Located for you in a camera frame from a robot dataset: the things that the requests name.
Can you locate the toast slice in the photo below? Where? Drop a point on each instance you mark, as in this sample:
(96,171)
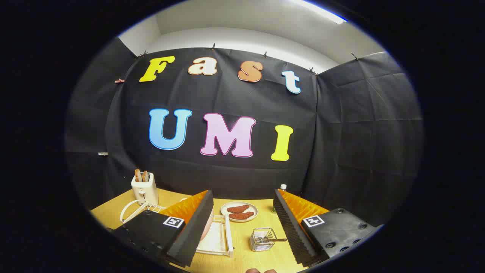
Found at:
(145,176)
(138,176)

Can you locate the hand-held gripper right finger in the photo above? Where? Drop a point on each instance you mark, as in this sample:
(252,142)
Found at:
(290,231)

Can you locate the black backdrop cloth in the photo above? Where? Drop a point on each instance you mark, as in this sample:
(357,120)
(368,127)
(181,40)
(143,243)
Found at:
(341,132)

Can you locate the green drink bottle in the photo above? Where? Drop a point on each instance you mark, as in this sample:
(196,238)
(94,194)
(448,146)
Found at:
(283,187)

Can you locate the white toaster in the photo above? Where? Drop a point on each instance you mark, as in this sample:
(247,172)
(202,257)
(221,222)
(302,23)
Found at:
(146,191)

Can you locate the white plate with steaks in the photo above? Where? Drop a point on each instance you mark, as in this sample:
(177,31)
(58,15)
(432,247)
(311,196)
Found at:
(224,209)

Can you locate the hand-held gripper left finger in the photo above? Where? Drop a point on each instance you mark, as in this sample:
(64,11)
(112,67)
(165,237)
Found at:
(195,227)

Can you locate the pink plate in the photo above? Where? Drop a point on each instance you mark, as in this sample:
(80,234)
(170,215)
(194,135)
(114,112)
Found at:
(207,229)

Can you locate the brown steak piece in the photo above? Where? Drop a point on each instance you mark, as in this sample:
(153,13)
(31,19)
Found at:
(241,216)
(238,209)

